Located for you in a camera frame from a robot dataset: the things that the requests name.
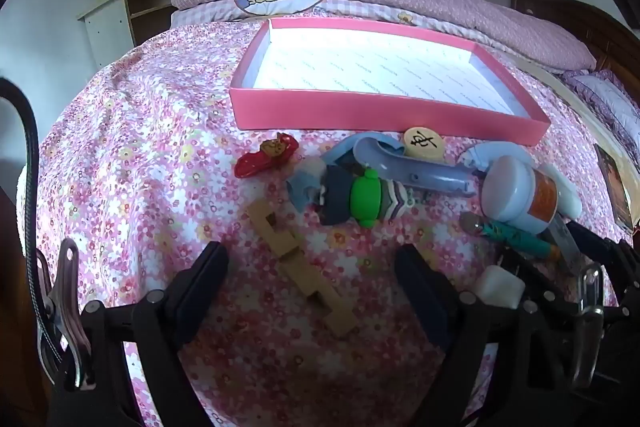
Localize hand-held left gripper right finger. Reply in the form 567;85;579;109
394;243;571;427

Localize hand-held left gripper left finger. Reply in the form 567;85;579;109
52;241;231;427

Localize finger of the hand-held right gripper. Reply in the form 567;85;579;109
500;249;568;308
567;219;640;293

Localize white charger plug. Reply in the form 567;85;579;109
474;265;527;309

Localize white rounded case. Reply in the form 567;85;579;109
542;164;583;222

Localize white jar with orange label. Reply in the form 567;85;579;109
480;155;563;235

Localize wooden puzzle piece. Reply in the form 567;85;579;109
246;199;357;339

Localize green-headed doll keychain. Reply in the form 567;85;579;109
320;167;416;228

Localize blue-grey plastic scoop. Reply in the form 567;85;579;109
322;132;478;198

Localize red bow hair clip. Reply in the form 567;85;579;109
235;133;300;178

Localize wooden chess piece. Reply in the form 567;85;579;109
403;127;442;158

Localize pink cardboard box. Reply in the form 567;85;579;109
230;18;552;146

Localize photo card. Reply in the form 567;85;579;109
594;143;635;232

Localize pink floral bed sheet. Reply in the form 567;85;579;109
17;7;636;427

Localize light blue plastic piece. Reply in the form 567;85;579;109
286;171;328;214

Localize purple ruffled pillow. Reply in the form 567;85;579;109
560;69;640;148

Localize beige cartoon bed sheet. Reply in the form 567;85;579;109
510;57;601;142

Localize dark wooden headboard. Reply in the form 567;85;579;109
509;0;640;92

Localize checkered cartoon blanket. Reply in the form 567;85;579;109
171;0;451;32

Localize white wooden shelf unit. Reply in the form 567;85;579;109
76;0;186;70

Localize black cable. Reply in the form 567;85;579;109
0;77;66;383

